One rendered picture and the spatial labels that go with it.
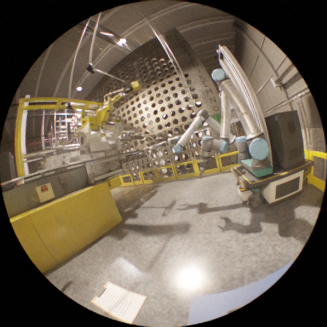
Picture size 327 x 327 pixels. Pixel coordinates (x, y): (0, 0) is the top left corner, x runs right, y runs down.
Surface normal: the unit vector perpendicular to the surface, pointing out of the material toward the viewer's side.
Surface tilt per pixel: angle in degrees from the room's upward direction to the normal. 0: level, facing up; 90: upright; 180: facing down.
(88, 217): 90
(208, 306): 0
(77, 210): 90
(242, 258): 0
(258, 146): 95
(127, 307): 0
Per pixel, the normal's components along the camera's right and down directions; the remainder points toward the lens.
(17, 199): 0.86, -0.20
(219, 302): -0.27, -0.96
